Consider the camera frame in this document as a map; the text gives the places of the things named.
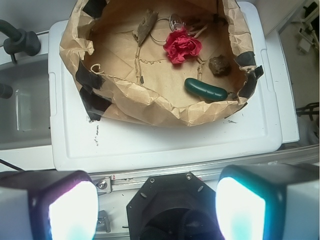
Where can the dry twig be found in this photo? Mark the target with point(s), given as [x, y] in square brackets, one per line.
[197, 33]

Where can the grey clamp handle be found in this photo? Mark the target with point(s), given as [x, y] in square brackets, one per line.
[19, 40]

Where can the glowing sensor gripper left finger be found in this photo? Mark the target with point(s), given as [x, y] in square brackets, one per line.
[47, 205]

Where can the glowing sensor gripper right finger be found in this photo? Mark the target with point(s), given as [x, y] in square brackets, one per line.
[269, 202]

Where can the green plastic pickle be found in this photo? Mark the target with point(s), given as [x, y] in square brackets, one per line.
[204, 90]

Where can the torn brown paper bag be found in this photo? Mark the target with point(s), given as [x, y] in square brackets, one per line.
[117, 79]

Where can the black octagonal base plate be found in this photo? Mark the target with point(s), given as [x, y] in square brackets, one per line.
[173, 207]

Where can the brown rock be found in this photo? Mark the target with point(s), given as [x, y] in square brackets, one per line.
[219, 66]

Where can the aluminium extrusion rail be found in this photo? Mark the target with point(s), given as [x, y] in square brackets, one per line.
[206, 171]

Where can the white plastic bin lid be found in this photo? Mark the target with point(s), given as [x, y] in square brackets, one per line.
[111, 145]

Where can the crumpled red paper flower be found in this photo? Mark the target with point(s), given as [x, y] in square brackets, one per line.
[179, 46]

